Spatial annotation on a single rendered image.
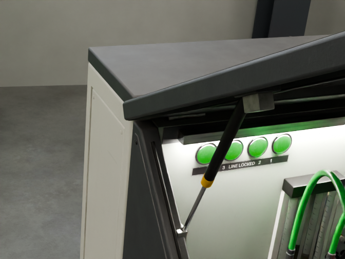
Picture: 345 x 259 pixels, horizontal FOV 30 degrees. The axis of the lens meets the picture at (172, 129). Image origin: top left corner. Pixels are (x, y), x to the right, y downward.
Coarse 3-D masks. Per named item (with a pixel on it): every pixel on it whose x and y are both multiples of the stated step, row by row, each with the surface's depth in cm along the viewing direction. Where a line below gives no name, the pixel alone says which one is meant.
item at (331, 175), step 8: (320, 176) 123; (328, 176) 117; (336, 176) 115; (312, 184) 128; (336, 184) 112; (304, 192) 131; (344, 192) 110; (304, 200) 132; (344, 200) 109; (304, 208) 134; (344, 208) 108; (296, 216) 136; (344, 216) 107; (296, 224) 137; (296, 232) 138; (288, 248) 140
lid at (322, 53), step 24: (312, 48) 67; (336, 48) 64; (216, 72) 87; (240, 72) 81; (264, 72) 76; (288, 72) 72; (312, 72) 68; (336, 72) 75; (144, 96) 111; (168, 96) 102; (192, 96) 94; (216, 96) 87; (240, 96) 85; (264, 96) 83; (288, 96) 113; (312, 96) 115; (336, 96) 124; (168, 120) 124
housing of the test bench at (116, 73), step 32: (96, 64) 139; (128, 64) 136; (160, 64) 138; (192, 64) 139; (224, 64) 141; (96, 96) 142; (128, 96) 123; (96, 128) 144; (128, 128) 125; (96, 160) 147; (128, 160) 127; (96, 192) 149; (96, 224) 152; (96, 256) 154
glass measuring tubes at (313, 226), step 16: (304, 176) 143; (288, 192) 140; (320, 192) 142; (288, 208) 143; (320, 208) 149; (288, 224) 144; (304, 224) 146; (320, 224) 150; (272, 240) 148; (288, 240) 146; (304, 240) 151; (320, 240) 151; (272, 256) 150; (304, 256) 152
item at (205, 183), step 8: (240, 104) 88; (240, 112) 89; (232, 120) 91; (240, 120) 90; (232, 128) 92; (224, 136) 94; (232, 136) 93; (224, 144) 95; (216, 152) 97; (224, 152) 96; (216, 160) 98; (208, 168) 100; (216, 168) 99; (208, 176) 101; (208, 184) 103; (200, 192) 106; (200, 200) 107; (192, 208) 110; (192, 216) 111; (184, 224) 114; (184, 232) 115
